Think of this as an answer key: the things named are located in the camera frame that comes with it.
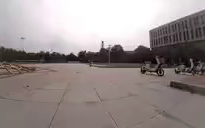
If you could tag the grey building with grid windows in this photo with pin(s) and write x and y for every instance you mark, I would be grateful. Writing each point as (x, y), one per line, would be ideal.
(186, 31)

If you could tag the lamp pole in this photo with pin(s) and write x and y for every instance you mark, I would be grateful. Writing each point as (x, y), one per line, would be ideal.
(22, 44)

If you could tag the raised stone kerb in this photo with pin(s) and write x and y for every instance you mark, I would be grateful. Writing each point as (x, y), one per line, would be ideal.
(190, 87)

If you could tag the slim tower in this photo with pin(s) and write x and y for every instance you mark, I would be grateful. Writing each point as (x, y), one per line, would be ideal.
(102, 44)

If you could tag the low yellow racks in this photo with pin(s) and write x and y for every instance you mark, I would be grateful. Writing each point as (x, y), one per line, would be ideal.
(6, 68)

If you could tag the grey paved plaza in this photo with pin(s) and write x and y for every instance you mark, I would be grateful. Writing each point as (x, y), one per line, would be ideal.
(90, 100)

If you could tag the row of trees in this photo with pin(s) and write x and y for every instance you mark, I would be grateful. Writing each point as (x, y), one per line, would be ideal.
(56, 57)

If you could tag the group of parked scooters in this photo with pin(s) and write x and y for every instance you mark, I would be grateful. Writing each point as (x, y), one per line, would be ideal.
(192, 68)

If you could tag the parked scooter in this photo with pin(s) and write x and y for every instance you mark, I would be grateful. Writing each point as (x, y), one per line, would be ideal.
(153, 69)

